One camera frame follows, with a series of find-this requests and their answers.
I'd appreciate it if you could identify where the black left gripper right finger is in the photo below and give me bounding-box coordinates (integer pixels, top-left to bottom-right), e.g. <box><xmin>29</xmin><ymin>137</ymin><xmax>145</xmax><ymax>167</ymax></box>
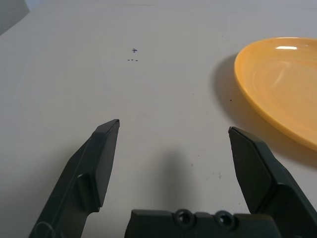
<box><xmin>228</xmin><ymin>125</ymin><xmax>317</xmax><ymax>238</ymax></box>

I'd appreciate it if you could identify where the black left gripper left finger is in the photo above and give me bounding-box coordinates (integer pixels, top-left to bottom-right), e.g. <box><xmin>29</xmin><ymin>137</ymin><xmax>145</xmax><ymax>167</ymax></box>
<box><xmin>28</xmin><ymin>119</ymin><xmax>120</xmax><ymax>238</ymax></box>

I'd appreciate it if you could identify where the yellow plastic plate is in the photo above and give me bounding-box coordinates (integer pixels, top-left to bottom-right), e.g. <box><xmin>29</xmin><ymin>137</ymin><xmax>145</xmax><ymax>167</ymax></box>
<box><xmin>233</xmin><ymin>37</ymin><xmax>317</xmax><ymax>152</ymax></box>

